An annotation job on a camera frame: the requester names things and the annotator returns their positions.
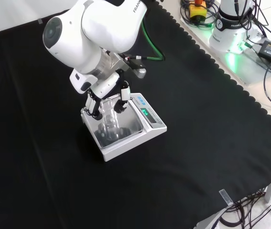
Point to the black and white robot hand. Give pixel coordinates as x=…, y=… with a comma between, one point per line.
x=83, y=81

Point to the black bench cloth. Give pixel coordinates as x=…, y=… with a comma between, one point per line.
x=197, y=119

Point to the white electronic balance steel pan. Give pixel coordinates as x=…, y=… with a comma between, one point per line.
x=135, y=140

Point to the yellow stop button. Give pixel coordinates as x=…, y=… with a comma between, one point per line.
x=197, y=9

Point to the grey tape piece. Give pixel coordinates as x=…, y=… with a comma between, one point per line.
x=40, y=21

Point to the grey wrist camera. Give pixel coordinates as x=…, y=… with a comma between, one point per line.
x=138, y=69

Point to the small clear glass beaker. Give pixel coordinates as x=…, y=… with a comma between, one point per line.
x=109, y=119

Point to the pale base board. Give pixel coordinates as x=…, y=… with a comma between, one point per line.
x=240, y=64

